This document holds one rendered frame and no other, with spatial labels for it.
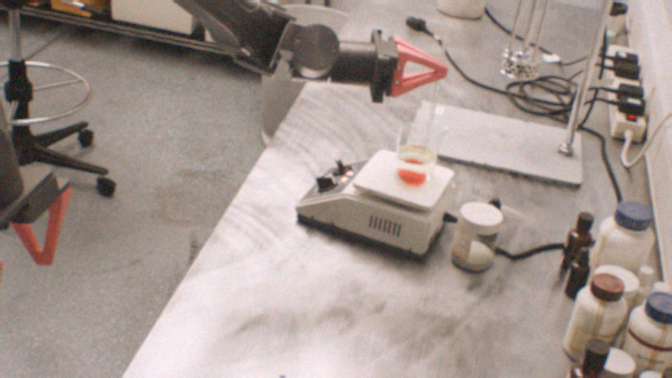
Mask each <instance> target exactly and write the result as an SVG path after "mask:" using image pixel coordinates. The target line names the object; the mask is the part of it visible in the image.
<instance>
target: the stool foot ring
mask: <svg viewBox="0 0 672 378"><path fill-rule="evenodd" d="M26 66H27V67H32V68H42V69H49V70H55V71H59V72H62V73H65V74H68V75H71V76H73V77H75V78H77V79H72V80H67V81H61V82H55V83H50V84H43V85H37V86H33V84H32V83H31V82H30V81H28V80H29V79H28V77H27V82H28V84H27V86H25V87H21V88H15V87H11V86H10V85H9V81H7V82H6V83H5V84H4V85H3V84H0V90H4V91H5V100H6V101H7V102H9V103H11V104H12V105H11V109H10V112H9V116H8V119H7V123H8V125H26V124H37V123H43V122H50V121H54V120H58V119H61V118H64V117H67V116H70V115H72V114H74V113H76V112H78V111H79V110H81V109H82V108H84V107H85V106H86V105H87V104H88V103H89V102H90V100H91V98H92V94H93V90H92V87H91V85H90V83H89V82H88V81H87V80H86V79H85V78H84V77H83V76H81V75H80V74H78V73H76V72H74V71H72V70H69V69H66V68H63V67H59V66H55V65H49V63H42V62H32V61H26ZM0 68H8V62H0ZM81 82H82V83H83V84H84V85H85V86H86V88H87V96H86V98H85V99H84V100H83V101H82V102H81V103H80V104H79V105H77V106H76V107H74V108H72V109H70V110H67V111H65V112H62V113H59V114H55V115H51V116H45V117H39V118H31V119H13V118H14V115H15V112H16V109H17V106H18V105H22V104H27V103H29V102H31V101H32V100H33V92H37V91H42V90H46V89H52V88H57V87H62V86H67V85H72V84H76V83H81Z"/></svg>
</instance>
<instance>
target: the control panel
mask: <svg viewBox="0 0 672 378"><path fill-rule="evenodd" d="M369 161H370V159H368V160H363V161H359V162H354V163H350V164H345V165H351V166H352V167H353V169H352V170H351V171H350V172H352V173H351V174H347V173H346V174H344V175H341V176H334V179H335V181H338V183H339V184H338V186H337V187H335V188H334V189H332V190H330V191H326V192H318V191H317V188H318V185H317V183H315V184H314V185H313V186H312V187H311V188H310V189H309V190H308V191H307V192H306V193H305V194H304V196H303V197H302V198H301V199H300V201H301V200H306V199H311V198H316V197H321V196H326V195H332V194H337V193H341V192H343V191H344V189H345V188H346V187H347V186H348V185H349V184H350V182H351V181H352V180H353V179H354V178H355V177H356V176H357V174H358V173H359V172H360V171H361V170H362V169H363V167H364V166H365V165H366V164H367V163H368V162H369ZM345 165H344V166H345ZM337 168H338V167H337V166H336V167H331V168H330V169H329V170H328V171H326V172H325V173H324V174H323V175H322V176H329V175H333V172H334V170H336V169H337ZM344 177H346V178H347V179H345V180H342V179H343V178H344Z"/></svg>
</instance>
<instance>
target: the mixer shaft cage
mask: <svg viewBox="0 0 672 378"><path fill-rule="evenodd" d="M540 1H541V0H533V2H532V6H531V10H530V15H529V19H528V23H527V27H526V32H525V36H524V40H523V44H522V47H520V46H513V44H514V39H515V35H516V31H517V26H518V22H519V18H520V13H521V9H522V5H523V0H519V3H518V7H517V11H516V16H515V20H514V25H513V29H512V33H511V38H510V42H509V47H506V48H504V49H503V52H502V56H503V62H502V66H501V67H500V71H501V72H502V73H503V74H504V75H505V76H507V77H510V78H513V79H516V80H523V81H529V80H534V79H536V78H537V70H539V66H540V65H542V63H543V55H542V54H541V53H539V52H538V51H539V47H540V43H541V38H542V34H543V30H544V26H545V22H546V18H547V14H548V10H549V6H550V2H551V0H546V4H545V8H544V12H543V16H542V20H541V24H540V29H539V33H538V37H536V41H535V45H534V49H533V50H532V49H530V47H529V43H530V38H531V34H532V30H533V26H534V22H535V18H537V13H538V9H539V5H540ZM514 74H517V76H515V75H514ZM520 75H521V76H522V77H520Z"/></svg>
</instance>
